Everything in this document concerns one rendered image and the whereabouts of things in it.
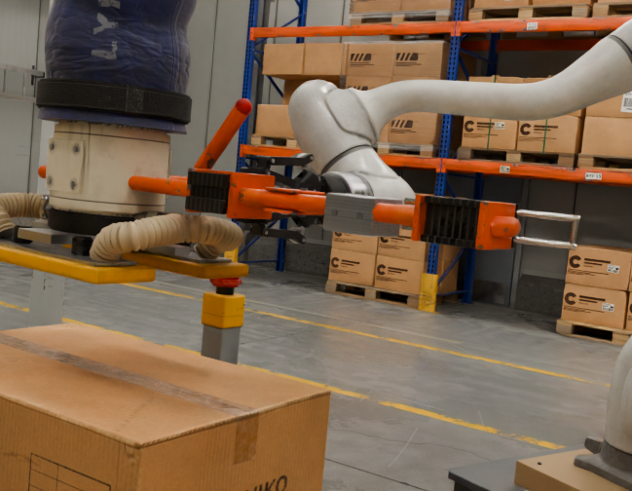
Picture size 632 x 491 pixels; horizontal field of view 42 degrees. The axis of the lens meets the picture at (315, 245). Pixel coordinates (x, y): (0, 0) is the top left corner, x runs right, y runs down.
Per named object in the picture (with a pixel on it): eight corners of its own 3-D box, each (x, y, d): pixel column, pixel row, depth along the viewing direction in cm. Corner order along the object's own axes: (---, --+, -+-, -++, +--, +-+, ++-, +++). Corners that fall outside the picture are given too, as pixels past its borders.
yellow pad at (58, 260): (-47, 250, 126) (-45, 217, 125) (13, 249, 133) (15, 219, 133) (96, 285, 105) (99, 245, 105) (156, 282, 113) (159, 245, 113)
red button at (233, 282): (202, 291, 180) (203, 273, 180) (224, 290, 186) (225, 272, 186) (225, 296, 176) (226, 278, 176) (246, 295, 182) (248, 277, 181)
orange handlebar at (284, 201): (-9, 176, 139) (-7, 155, 139) (131, 185, 164) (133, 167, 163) (502, 245, 84) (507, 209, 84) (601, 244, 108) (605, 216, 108)
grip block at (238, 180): (179, 211, 110) (183, 167, 109) (230, 213, 118) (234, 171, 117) (226, 218, 105) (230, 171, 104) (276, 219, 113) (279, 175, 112)
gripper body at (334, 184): (352, 173, 124) (315, 169, 117) (346, 230, 125) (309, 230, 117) (312, 170, 129) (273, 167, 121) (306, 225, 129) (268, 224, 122)
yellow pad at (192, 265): (60, 249, 141) (62, 220, 140) (107, 248, 149) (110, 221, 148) (203, 280, 120) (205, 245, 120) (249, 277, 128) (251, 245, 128)
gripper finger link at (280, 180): (316, 197, 121) (317, 188, 121) (269, 177, 112) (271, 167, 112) (294, 195, 123) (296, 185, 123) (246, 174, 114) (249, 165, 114)
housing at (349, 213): (319, 230, 98) (323, 192, 97) (353, 230, 103) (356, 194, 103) (369, 237, 94) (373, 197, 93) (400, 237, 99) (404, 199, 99)
